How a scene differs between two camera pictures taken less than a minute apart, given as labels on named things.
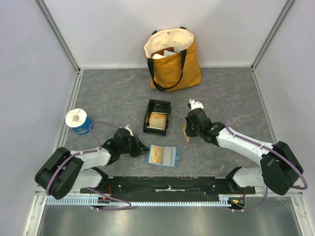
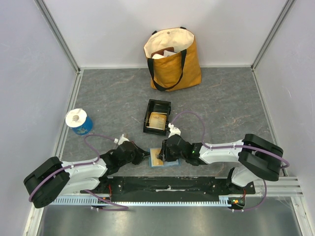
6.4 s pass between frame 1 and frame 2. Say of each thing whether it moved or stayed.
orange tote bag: stayed
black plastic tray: stayed
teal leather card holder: stayed
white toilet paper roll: stayed
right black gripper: moved
